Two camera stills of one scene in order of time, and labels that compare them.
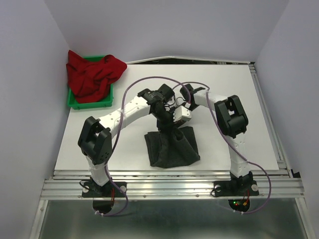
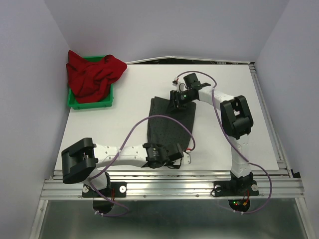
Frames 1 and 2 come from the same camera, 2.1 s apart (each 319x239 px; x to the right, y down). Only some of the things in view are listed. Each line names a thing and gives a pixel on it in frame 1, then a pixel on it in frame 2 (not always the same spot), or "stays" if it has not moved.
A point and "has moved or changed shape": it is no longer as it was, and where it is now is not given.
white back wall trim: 179,57 stays
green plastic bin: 74,104 stays
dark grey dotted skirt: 177,147 has moved or changed shape
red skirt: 89,80 stays
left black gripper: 168,126 to 169,164
